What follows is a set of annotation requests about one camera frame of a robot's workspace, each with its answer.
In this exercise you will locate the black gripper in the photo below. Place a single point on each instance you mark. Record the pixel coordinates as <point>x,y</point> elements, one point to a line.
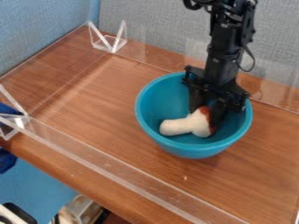
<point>205,92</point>

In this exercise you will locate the white brown toy mushroom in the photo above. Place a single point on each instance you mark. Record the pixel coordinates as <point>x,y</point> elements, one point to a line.
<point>196,123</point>

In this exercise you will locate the blue plastic bowl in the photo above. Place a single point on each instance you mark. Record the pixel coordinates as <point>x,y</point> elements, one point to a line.
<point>164,101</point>

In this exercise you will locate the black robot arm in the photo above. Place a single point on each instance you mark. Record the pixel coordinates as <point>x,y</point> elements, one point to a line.
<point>232,31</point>

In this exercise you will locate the clear acrylic back barrier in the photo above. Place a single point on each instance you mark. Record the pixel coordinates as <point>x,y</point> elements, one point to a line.
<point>266,91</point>

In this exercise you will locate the clear acrylic barrier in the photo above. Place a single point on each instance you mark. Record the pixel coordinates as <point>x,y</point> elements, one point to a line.
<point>266,91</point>
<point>139,182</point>

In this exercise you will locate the clear acrylic front barrier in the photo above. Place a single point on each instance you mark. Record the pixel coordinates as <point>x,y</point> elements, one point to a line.
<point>139,182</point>

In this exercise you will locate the clear box below table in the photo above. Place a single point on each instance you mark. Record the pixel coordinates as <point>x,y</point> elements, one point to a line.
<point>81,211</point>

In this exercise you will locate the black white object below table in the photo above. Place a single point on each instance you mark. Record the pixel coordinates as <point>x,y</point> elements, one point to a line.
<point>14,215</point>

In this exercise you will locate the clear acrylic corner bracket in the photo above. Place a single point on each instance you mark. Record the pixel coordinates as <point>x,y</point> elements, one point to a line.
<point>106,42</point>

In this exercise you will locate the clear acrylic left bracket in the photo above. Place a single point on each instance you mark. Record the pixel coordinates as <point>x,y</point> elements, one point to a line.
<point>14,117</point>

